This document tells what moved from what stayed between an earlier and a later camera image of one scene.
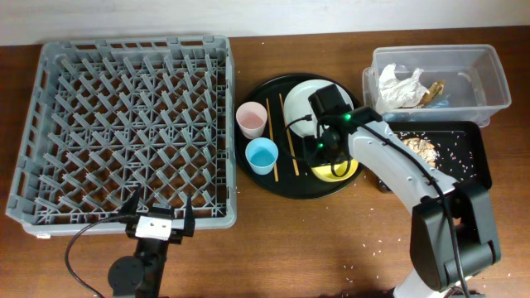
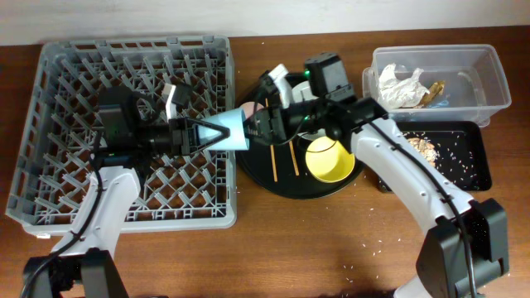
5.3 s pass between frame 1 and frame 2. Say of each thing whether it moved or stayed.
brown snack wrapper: stayed
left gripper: moved
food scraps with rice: stayed
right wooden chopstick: stayed
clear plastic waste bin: stayed
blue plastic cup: moved
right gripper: moved
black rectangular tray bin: stayed
